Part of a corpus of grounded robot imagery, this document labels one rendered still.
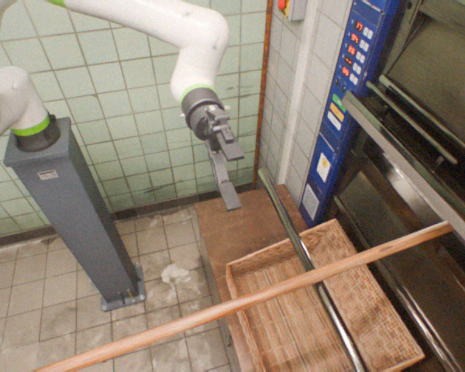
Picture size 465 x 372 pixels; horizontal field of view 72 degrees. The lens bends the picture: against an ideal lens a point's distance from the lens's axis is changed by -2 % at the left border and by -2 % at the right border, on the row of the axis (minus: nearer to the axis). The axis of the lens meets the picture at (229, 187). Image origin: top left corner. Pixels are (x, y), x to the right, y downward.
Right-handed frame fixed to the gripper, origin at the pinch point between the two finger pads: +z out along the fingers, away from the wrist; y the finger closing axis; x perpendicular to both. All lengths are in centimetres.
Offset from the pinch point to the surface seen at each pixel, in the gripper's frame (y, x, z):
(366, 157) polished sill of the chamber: 31, -56, -25
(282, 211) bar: 30.7, -18.9, -11.5
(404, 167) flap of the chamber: 7.0, -40.5, 0.8
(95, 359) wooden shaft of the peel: 28.3, 33.7, 14.1
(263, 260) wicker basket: 80, -22, -23
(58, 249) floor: 148, 91, -105
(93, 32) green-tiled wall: 16, 28, -119
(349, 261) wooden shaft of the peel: 27.3, -27.1, 9.8
